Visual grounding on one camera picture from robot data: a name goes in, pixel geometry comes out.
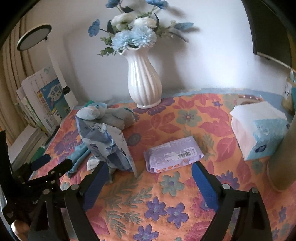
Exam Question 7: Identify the green pouch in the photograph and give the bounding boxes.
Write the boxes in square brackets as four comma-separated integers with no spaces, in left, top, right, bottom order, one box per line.
[85,100,94,106]

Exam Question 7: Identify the blue white wipes bag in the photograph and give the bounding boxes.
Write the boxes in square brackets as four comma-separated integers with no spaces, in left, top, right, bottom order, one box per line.
[76,117,138,177]

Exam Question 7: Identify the white tissue box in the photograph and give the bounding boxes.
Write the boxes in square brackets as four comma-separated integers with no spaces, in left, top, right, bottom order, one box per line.
[230,101,289,161]

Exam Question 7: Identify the black television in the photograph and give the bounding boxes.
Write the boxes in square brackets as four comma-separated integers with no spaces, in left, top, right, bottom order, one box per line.
[242,1,295,69]

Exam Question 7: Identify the green plastic packet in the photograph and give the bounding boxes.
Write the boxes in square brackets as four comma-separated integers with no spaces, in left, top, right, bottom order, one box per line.
[30,147,45,162]

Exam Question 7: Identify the blue cover book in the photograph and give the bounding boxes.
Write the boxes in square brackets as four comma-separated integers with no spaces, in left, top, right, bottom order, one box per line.
[40,78,70,124]

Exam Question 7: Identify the beige cylinder tube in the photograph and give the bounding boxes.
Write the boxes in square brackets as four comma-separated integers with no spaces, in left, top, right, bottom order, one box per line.
[267,120,295,192]

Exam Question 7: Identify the row of books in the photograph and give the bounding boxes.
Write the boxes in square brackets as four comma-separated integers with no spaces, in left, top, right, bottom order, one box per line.
[9,66,60,171]

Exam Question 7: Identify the purple wipes pack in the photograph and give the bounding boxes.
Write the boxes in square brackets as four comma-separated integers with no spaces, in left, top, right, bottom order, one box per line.
[144,136,204,173]

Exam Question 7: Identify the teal blue cloth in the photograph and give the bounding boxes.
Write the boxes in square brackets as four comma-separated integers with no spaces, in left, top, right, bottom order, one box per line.
[67,142,91,178]

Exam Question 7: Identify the white desk lamp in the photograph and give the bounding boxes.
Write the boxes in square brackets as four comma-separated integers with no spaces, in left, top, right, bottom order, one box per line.
[16,24,79,110]

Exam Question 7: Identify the blue white artificial flowers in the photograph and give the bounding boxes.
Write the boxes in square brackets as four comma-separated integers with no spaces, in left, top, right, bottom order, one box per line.
[88,1,194,57]

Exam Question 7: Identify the grey blue plush toy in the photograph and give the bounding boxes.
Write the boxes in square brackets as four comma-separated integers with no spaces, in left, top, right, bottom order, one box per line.
[76,103,135,130]

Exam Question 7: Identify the white ribbed ceramic vase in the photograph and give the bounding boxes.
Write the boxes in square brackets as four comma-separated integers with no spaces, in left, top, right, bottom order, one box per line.
[120,47,162,109]

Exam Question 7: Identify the left hand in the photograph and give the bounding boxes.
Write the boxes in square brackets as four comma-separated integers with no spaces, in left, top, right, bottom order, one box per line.
[11,220,30,241]

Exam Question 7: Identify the pen holder cup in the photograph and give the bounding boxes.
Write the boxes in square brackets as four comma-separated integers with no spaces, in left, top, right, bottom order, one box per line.
[281,69,295,115]

